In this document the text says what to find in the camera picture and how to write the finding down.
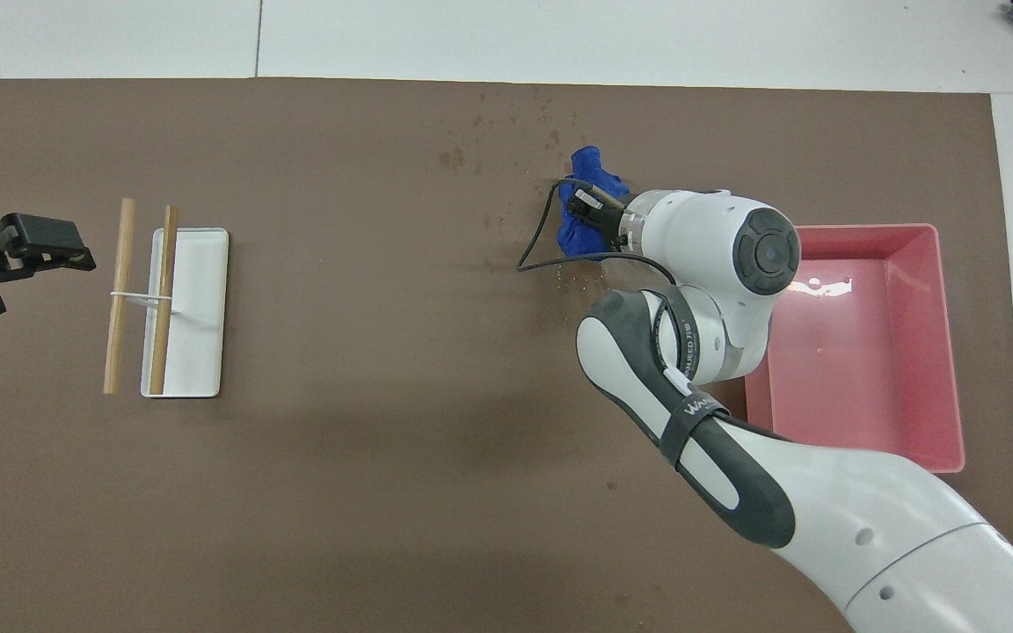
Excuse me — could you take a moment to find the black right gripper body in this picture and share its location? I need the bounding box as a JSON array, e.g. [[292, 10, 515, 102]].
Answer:
[[590, 204, 626, 251]]

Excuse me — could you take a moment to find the blue towel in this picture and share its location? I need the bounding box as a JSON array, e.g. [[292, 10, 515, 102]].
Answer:
[[557, 145, 632, 261]]

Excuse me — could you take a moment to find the long wooden rod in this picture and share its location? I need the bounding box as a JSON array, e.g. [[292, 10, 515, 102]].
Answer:
[[103, 198, 137, 395]]

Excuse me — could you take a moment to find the white rack tray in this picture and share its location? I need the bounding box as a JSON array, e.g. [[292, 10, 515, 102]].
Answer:
[[140, 228, 230, 399]]

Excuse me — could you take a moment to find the pink plastic bin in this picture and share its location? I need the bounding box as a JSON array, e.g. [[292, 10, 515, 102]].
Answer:
[[744, 223, 966, 474]]

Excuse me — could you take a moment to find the large brown table mat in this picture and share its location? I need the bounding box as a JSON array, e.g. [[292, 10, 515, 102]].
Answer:
[[0, 77, 1013, 633]]

